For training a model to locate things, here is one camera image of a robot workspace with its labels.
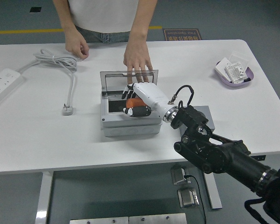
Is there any person's left hand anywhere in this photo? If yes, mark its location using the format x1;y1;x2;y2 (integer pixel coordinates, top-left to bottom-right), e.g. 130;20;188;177
123;35;154;84

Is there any purple plastic tray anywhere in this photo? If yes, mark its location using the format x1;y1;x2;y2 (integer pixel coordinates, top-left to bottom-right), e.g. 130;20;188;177
212;60;255;89

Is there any black floor cable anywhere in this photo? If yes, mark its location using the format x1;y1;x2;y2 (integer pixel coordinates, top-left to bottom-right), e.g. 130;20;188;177
184;174;207;224

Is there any person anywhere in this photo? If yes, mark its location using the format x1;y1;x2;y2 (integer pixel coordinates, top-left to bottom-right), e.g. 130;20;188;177
52;0;158;84

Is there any transparent hinged box lid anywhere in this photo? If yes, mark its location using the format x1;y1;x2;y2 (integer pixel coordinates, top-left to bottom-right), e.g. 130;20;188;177
99;69;159;94

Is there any dark floor sign with text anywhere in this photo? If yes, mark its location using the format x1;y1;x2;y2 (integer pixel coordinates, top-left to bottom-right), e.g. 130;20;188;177
162;28;202;42

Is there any orange cylindrical battery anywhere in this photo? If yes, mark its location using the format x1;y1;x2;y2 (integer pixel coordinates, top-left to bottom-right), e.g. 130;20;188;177
126;98;146;108

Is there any white power cord with plug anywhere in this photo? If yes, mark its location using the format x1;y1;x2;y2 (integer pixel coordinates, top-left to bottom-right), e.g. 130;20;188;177
16;48;78;117

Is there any plain white square box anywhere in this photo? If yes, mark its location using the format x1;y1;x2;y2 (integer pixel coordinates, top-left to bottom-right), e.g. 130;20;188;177
215;57;234;82

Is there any person's right hand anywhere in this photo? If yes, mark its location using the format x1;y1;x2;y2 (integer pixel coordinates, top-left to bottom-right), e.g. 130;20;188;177
64;31;90;60

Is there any white power strip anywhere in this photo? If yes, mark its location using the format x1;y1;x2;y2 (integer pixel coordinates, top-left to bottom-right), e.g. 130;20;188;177
0;68;24;110

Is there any metal floor socket box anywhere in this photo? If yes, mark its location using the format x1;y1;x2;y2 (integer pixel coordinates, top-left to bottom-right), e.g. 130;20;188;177
170;165;189;186
177;188;200;208

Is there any clear plastic bag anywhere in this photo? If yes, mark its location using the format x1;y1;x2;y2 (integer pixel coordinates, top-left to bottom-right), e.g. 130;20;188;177
228;50;251;68

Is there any grey metal plate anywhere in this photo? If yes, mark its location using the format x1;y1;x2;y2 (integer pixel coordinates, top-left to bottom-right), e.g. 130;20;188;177
69;216;129;224
128;212;187;224

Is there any grey electrical junction box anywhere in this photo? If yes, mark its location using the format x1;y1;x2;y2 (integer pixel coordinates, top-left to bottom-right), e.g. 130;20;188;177
100;90;163;138

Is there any grey block with round hole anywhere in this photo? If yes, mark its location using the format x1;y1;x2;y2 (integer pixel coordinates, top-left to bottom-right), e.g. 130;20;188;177
193;105;217;134

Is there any white table leg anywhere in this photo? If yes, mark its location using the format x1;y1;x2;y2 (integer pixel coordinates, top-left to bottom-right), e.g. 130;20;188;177
203;172;223;210
35;171;54;224

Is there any white labelled switch module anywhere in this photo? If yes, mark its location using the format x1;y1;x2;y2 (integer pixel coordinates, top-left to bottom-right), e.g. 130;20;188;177
224;62;248;84

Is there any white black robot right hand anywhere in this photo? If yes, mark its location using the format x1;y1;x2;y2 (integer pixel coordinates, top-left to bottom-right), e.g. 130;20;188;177
118;82;171;119

